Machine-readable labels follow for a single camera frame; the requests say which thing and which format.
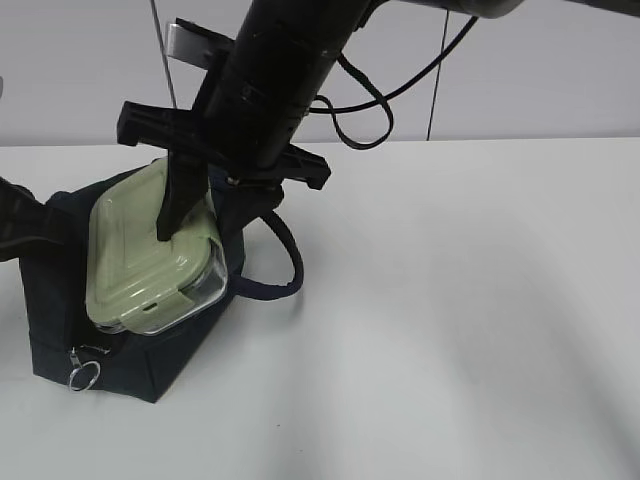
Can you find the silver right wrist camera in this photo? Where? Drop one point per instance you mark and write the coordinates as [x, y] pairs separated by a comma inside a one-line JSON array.
[[192, 40]]

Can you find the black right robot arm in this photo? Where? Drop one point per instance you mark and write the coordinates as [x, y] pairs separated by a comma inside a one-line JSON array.
[[258, 87]]

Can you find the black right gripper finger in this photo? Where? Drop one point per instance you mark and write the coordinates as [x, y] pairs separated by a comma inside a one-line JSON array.
[[243, 202], [186, 184]]

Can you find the navy blue fabric bag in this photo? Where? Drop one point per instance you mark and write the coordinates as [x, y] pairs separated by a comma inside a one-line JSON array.
[[133, 365]]

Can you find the green lidded glass container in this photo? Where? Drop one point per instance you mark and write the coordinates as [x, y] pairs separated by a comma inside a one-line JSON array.
[[137, 283]]

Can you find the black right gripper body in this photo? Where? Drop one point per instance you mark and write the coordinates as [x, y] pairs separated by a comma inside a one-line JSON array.
[[240, 131]]

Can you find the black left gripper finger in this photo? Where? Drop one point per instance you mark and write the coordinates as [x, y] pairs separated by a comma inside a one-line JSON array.
[[27, 225]]

